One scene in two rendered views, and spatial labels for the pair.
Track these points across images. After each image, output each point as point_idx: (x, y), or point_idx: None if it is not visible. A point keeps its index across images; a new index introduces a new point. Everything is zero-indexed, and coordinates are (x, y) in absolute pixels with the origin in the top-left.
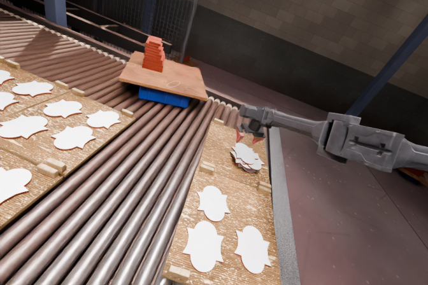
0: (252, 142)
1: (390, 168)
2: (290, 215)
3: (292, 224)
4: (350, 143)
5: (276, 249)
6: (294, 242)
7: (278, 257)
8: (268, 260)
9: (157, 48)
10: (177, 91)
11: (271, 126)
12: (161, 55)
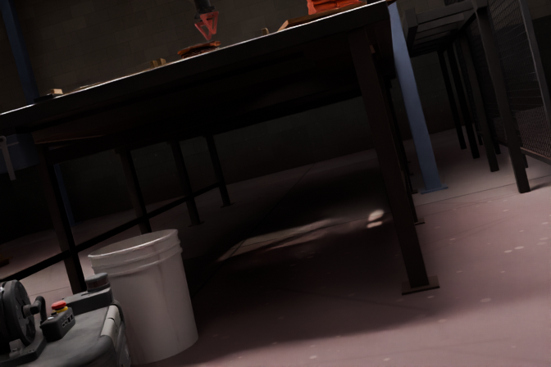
0: (214, 32)
1: None
2: (129, 75)
3: (119, 79)
4: None
5: (93, 84)
6: (99, 84)
7: (86, 86)
8: (84, 86)
9: None
10: (279, 29)
11: None
12: (314, 2)
